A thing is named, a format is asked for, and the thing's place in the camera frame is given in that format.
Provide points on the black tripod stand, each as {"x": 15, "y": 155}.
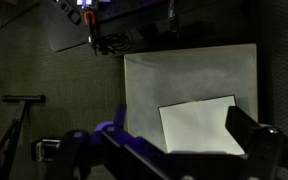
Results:
{"x": 9, "y": 142}

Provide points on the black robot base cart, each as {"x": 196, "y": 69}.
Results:
{"x": 65, "y": 24}

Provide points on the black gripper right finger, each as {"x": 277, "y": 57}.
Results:
{"x": 245, "y": 131}

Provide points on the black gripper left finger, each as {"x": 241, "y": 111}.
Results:
{"x": 117, "y": 123}

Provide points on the orange clamp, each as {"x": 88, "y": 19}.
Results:
{"x": 89, "y": 18}

